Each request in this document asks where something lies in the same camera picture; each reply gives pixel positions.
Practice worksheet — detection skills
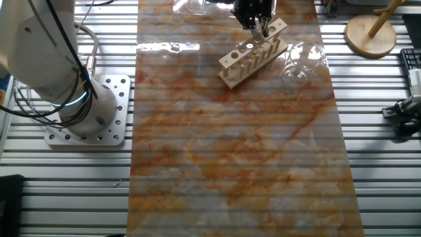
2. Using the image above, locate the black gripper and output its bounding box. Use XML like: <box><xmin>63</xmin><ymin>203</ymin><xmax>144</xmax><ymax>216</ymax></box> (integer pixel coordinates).
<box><xmin>231</xmin><ymin>0</ymin><xmax>276</xmax><ymax>43</ymax></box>

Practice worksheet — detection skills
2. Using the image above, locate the wooden test tube rack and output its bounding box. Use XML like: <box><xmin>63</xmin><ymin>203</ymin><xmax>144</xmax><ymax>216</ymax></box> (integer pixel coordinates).
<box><xmin>218</xmin><ymin>18</ymin><xmax>289</xmax><ymax>90</ymax></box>

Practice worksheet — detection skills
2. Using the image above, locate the clear glass beaker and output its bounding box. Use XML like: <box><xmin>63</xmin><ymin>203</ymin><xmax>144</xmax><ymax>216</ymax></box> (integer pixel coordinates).
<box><xmin>279</xmin><ymin>41</ymin><xmax>330</xmax><ymax>87</ymax></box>

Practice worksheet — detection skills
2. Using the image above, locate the clear plastic tray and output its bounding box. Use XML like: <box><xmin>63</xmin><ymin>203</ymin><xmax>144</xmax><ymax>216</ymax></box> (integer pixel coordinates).
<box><xmin>172</xmin><ymin>0</ymin><xmax>276</xmax><ymax>16</ymax></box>

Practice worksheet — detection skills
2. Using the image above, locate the wooden mug tree stand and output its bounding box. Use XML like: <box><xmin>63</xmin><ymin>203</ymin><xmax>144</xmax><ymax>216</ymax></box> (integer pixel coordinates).
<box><xmin>344</xmin><ymin>0</ymin><xmax>409</xmax><ymax>59</ymax></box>

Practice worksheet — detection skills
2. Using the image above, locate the orange marble pattern mat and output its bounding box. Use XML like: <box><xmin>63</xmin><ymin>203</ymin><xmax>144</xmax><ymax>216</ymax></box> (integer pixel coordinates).
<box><xmin>126</xmin><ymin>0</ymin><xmax>365</xmax><ymax>237</ymax></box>

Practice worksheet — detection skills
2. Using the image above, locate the black keyboard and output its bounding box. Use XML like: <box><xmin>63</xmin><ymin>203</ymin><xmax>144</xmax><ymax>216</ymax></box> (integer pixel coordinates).
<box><xmin>399</xmin><ymin>48</ymin><xmax>421</xmax><ymax>72</ymax></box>

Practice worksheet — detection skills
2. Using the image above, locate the black fabric bag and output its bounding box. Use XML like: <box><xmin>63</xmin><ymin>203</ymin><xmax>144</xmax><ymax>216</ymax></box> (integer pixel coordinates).
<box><xmin>0</xmin><ymin>174</ymin><xmax>26</xmax><ymax>237</ymax></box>

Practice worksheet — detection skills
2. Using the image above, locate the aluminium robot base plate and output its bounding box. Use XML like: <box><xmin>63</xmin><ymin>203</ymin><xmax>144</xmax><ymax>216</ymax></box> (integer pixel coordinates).
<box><xmin>44</xmin><ymin>74</ymin><xmax>132</xmax><ymax>147</ymax></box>

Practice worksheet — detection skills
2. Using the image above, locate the grey hose with metal connector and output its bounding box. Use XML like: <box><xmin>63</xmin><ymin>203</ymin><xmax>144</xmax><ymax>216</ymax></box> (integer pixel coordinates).
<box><xmin>74</xmin><ymin>22</ymin><xmax>99</xmax><ymax>77</ymax></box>

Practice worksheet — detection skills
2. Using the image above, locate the black camera clamp mount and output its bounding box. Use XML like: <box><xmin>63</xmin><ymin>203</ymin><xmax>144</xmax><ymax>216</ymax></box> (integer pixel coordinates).
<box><xmin>381</xmin><ymin>95</ymin><xmax>421</xmax><ymax>136</ymax></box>

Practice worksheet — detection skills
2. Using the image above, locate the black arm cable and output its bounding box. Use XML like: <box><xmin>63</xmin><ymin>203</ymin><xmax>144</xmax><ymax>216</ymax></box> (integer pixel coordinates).
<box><xmin>0</xmin><ymin>0</ymin><xmax>99</xmax><ymax>129</ymax></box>

